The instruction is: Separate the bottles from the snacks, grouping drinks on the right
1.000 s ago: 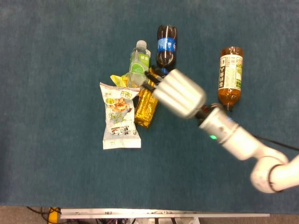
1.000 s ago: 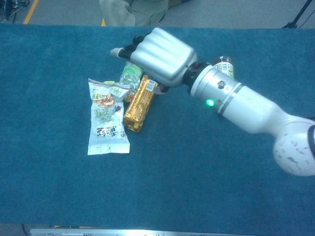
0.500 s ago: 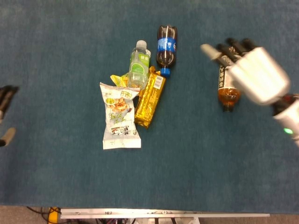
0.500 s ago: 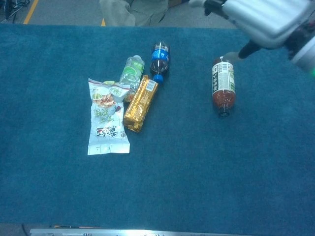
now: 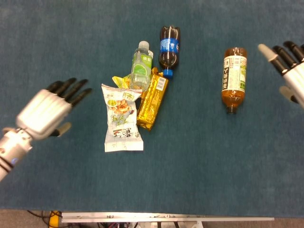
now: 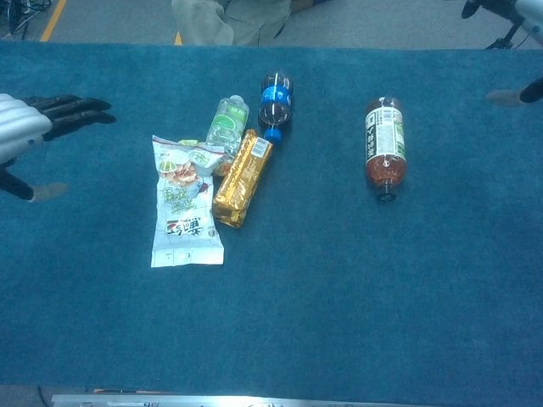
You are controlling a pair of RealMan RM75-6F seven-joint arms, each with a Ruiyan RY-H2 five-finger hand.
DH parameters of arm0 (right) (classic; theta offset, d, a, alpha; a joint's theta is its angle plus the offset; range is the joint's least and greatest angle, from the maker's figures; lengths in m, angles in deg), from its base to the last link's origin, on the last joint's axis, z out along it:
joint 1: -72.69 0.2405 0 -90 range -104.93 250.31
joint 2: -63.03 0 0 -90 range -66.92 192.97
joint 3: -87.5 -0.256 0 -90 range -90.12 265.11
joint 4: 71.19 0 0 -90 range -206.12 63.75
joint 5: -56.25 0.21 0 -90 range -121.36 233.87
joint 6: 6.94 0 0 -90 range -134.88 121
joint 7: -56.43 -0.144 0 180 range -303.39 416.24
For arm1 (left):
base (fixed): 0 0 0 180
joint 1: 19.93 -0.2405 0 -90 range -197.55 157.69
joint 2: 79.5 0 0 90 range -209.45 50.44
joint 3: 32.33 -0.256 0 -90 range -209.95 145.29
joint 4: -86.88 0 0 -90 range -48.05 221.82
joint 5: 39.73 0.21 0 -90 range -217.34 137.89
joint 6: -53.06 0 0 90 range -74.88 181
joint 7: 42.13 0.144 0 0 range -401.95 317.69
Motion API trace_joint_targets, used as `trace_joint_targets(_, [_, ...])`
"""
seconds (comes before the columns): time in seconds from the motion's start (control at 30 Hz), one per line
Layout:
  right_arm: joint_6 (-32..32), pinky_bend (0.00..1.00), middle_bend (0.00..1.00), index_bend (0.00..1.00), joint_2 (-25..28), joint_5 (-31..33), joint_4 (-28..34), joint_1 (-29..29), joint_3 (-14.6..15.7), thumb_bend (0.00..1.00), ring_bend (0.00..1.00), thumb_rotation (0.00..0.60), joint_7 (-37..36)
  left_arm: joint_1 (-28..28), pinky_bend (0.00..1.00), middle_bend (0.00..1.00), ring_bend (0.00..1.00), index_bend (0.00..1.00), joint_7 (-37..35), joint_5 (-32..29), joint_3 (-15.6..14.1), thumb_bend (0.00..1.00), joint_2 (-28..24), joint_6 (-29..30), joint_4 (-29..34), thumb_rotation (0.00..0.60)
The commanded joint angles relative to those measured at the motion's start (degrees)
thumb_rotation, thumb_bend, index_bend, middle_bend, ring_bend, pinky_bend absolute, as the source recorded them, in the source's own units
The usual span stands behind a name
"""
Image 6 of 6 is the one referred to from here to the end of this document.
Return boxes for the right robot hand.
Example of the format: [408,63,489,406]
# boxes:
[461,0,543,108]

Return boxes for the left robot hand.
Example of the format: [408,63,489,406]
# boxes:
[0,92,116,203]

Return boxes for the white snack bag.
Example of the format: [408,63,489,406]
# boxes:
[150,134,226,268]

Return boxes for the amber tea bottle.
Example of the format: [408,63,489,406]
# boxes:
[364,96,407,204]

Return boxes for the clear water bottle green label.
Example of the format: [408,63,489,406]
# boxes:
[205,95,250,177]

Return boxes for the gold foil biscuit pack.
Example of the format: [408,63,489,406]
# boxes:
[211,129,274,230]

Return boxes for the cola bottle blue label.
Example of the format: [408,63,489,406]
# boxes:
[257,72,294,146]

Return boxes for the teal felt table cloth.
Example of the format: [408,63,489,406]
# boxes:
[0,40,543,402]

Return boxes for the seated person in beige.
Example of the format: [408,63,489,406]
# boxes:
[171,0,294,47]

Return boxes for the tangled floor cables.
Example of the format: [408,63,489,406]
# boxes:
[0,0,52,35]

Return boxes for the aluminium frame rail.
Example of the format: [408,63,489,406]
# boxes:
[50,393,425,407]

